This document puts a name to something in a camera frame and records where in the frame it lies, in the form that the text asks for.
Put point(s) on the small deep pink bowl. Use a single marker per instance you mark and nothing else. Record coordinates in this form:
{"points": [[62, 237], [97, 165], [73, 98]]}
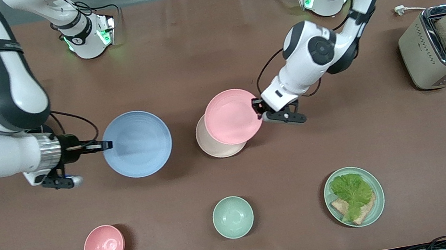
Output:
{"points": [[104, 246]]}

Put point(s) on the green lettuce leaf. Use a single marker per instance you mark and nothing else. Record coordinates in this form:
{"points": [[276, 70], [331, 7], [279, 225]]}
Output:
{"points": [[352, 191]]}

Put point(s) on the green plate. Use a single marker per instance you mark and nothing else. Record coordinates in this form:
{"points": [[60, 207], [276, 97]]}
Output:
{"points": [[379, 203]]}

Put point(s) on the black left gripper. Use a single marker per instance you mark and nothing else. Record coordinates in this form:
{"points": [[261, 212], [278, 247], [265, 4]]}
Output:
{"points": [[257, 105]]}

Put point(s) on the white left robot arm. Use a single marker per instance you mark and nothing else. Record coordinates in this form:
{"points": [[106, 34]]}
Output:
{"points": [[310, 51]]}

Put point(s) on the brown bread slice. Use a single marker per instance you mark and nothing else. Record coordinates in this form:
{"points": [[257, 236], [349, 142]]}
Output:
{"points": [[366, 212]]}

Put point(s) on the wide pink bowl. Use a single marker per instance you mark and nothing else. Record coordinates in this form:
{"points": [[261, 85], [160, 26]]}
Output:
{"points": [[231, 116]]}

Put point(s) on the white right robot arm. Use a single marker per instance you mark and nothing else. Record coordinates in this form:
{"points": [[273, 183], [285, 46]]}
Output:
{"points": [[13, 87]]}

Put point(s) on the wide beige bowl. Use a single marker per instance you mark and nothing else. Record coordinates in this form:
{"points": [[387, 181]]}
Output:
{"points": [[213, 147]]}

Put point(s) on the small deep green bowl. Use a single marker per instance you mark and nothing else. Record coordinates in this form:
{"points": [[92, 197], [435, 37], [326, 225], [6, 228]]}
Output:
{"points": [[233, 217]]}

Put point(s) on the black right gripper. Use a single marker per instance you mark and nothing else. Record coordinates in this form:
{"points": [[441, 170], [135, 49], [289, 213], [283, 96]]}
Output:
{"points": [[69, 148]]}

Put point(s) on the beige and chrome toaster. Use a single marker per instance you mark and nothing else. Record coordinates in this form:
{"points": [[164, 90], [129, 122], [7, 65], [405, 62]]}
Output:
{"points": [[420, 60]]}

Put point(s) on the wide blue bowl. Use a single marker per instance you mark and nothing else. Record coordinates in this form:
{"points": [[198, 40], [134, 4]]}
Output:
{"points": [[138, 144]]}

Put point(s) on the brown table cover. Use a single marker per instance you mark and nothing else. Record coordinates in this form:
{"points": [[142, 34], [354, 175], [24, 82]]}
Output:
{"points": [[190, 35]]}

